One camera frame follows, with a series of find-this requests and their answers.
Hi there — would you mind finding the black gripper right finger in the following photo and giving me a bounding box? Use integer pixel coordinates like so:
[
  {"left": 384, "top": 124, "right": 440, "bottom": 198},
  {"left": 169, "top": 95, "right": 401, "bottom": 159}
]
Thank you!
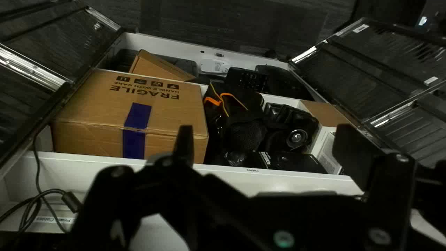
[{"left": 332, "top": 123, "right": 380, "bottom": 191}]

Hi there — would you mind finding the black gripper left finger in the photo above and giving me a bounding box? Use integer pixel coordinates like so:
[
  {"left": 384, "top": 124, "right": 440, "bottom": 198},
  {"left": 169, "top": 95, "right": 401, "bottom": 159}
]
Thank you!
[{"left": 153, "top": 124, "right": 203, "bottom": 167}]

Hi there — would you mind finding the white box with cardboard flap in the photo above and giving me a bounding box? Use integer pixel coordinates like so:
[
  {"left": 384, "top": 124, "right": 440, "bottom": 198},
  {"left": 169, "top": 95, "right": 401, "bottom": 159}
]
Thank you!
[{"left": 258, "top": 92, "right": 356, "bottom": 176}]

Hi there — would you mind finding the large cardboard box blue tape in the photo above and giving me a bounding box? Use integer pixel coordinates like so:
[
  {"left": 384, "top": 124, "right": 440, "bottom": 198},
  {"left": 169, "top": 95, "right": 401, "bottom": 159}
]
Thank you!
[{"left": 51, "top": 67, "right": 211, "bottom": 165}]

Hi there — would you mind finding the small plain cardboard box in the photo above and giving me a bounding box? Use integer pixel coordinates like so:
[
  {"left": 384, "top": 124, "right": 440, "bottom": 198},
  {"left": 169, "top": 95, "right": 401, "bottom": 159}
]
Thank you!
[{"left": 129, "top": 49, "right": 197, "bottom": 84}]

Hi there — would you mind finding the black ribbed lid flap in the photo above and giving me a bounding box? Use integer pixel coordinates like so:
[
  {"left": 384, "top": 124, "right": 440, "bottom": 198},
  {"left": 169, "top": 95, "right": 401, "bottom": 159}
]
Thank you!
[
  {"left": 289, "top": 17, "right": 446, "bottom": 170},
  {"left": 0, "top": 0, "right": 126, "bottom": 170}
]

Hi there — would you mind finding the black keyboard-like device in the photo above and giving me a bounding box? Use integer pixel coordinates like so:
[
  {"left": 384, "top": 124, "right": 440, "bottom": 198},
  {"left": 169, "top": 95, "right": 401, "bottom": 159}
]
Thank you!
[{"left": 225, "top": 66, "right": 272, "bottom": 96}]

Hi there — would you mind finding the orange cable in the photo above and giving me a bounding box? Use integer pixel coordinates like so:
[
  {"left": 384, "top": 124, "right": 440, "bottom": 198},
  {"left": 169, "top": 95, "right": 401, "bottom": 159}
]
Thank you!
[{"left": 203, "top": 82, "right": 250, "bottom": 119}]

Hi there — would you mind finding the black camera device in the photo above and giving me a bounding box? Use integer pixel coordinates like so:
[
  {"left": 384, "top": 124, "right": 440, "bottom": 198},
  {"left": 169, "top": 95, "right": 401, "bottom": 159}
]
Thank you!
[{"left": 263, "top": 103, "right": 323, "bottom": 153}]

